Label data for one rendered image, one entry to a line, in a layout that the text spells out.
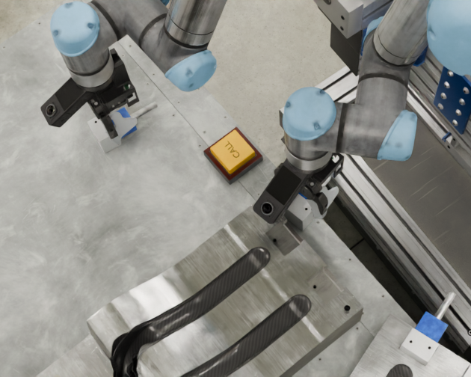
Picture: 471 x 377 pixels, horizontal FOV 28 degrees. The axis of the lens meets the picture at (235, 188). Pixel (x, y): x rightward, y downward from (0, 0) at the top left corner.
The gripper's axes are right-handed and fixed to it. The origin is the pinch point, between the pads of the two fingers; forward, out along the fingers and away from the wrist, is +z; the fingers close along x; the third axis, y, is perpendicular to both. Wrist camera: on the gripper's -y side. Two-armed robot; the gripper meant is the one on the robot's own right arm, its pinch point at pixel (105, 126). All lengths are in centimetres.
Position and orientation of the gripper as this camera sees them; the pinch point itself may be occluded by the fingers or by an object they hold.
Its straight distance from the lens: 177.3
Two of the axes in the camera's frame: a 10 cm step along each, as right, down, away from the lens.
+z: 0.7, 3.7, 9.3
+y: 8.5, -5.0, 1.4
